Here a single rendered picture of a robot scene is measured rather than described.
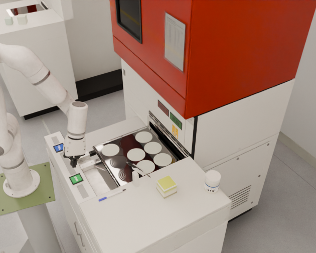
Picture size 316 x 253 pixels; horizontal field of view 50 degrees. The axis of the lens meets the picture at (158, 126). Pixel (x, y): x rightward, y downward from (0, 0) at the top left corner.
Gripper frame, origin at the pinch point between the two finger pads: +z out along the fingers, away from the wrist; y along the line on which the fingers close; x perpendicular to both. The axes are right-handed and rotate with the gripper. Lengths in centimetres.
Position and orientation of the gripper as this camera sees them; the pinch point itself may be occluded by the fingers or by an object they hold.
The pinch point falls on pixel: (73, 162)
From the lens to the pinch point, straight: 174.1
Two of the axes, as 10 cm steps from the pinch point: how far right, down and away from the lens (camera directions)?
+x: 4.8, 4.6, -7.5
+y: -8.6, 0.7, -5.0
